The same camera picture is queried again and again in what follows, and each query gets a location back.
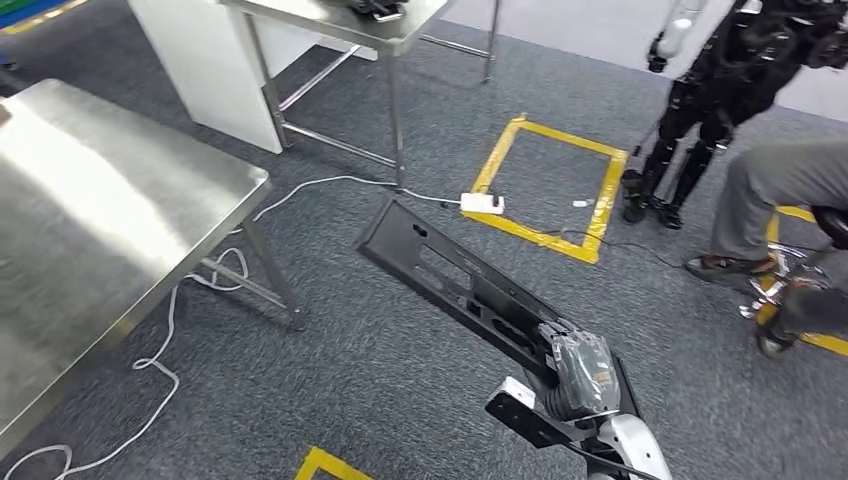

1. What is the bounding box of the black plastic panel part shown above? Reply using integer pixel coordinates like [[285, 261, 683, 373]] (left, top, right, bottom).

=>
[[354, 198, 643, 420]]

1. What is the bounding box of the stainless steel workbench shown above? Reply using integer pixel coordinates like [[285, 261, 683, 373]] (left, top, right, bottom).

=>
[[0, 79, 307, 462]]

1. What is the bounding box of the white power strip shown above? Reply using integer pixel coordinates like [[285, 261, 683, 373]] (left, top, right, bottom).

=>
[[459, 192, 506, 217]]

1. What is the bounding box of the stainless steel table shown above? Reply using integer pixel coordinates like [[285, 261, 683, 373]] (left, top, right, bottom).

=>
[[218, 0, 503, 191]]

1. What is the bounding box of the black object on table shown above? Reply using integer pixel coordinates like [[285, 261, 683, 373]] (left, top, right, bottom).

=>
[[331, 0, 409, 22]]

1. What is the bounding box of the black humanoid robot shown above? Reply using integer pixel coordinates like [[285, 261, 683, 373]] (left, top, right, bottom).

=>
[[619, 0, 848, 231]]

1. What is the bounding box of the person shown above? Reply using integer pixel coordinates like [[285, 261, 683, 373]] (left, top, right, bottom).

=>
[[685, 139, 848, 359]]

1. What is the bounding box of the chrome base stool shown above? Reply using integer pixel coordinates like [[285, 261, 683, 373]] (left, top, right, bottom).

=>
[[738, 205, 848, 323]]

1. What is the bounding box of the yellow floor tape square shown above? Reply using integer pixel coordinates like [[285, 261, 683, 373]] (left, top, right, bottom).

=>
[[755, 205, 848, 359]]

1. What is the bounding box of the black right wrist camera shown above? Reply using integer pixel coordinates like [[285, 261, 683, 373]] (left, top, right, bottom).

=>
[[484, 376, 598, 450]]

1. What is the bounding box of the white floor cable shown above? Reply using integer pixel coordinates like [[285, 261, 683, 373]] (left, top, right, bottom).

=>
[[0, 174, 465, 480]]

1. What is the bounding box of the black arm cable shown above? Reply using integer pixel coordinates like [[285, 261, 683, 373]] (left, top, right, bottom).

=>
[[566, 442, 664, 480]]

